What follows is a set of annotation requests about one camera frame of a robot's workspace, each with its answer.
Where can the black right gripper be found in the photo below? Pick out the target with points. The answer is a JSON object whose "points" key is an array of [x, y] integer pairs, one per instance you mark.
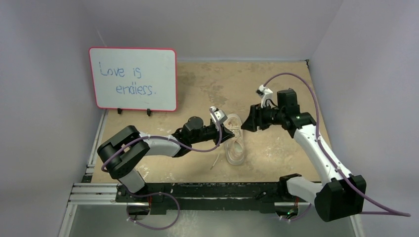
{"points": [[256, 117]]}

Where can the red framed whiteboard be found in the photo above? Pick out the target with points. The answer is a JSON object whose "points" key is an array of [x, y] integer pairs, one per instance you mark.
{"points": [[134, 78]]}

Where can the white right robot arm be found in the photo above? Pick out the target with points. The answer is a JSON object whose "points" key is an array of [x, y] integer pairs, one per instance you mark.
{"points": [[339, 194]]}

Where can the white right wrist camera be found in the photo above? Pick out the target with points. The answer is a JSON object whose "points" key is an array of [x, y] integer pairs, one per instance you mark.
{"points": [[266, 96]]}

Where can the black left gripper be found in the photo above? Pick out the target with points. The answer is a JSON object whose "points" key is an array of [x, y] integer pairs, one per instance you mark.
{"points": [[226, 134]]}

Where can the silver aluminium frame rails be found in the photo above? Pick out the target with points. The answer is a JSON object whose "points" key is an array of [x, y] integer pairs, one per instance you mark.
{"points": [[92, 211]]}

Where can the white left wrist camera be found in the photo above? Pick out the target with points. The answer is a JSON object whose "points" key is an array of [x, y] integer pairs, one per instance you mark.
{"points": [[217, 115]]}

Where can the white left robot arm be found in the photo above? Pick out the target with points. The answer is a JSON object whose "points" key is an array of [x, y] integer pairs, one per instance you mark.
{"points": [[121, 153]]}

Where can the white shoelace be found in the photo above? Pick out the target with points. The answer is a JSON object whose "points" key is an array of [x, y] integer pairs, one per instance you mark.
{"points": [[229, 144]]}

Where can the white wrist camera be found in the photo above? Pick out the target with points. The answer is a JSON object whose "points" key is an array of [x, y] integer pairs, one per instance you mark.
{"points": [[266, 96], [217, 115]]}

